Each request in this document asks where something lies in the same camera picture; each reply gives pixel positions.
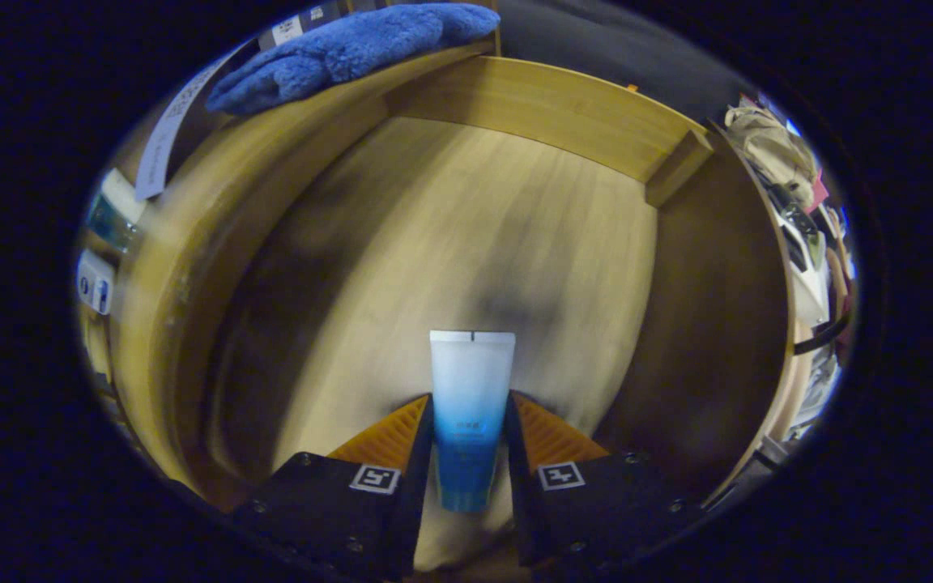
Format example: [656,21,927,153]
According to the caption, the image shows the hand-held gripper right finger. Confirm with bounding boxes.
[504,390,710,577]

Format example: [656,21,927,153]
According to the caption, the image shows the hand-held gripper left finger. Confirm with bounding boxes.
[228,394,435,583]

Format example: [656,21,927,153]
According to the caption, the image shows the blue and white tube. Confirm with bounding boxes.
[429,330,517,513]

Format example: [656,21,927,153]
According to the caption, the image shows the wooden drawer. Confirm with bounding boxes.
[191,55,801,583]

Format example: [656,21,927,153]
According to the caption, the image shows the wooden countertop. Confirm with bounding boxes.
[82,36,501,389]

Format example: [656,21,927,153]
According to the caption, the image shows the white and black device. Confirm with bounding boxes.
[765,182,833,326]

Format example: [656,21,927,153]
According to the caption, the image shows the white bottle with blue cap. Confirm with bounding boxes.
[76,249,116,315]

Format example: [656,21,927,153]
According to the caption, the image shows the teal bottle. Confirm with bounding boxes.
[84,194,140,252]

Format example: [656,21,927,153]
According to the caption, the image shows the beige bag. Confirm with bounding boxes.
[724,105,820,205]

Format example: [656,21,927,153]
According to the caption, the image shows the blue towel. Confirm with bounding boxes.
[206,2,501,116]

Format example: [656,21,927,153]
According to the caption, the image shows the black backdrop cloth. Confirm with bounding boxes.
[499,0,755,110]

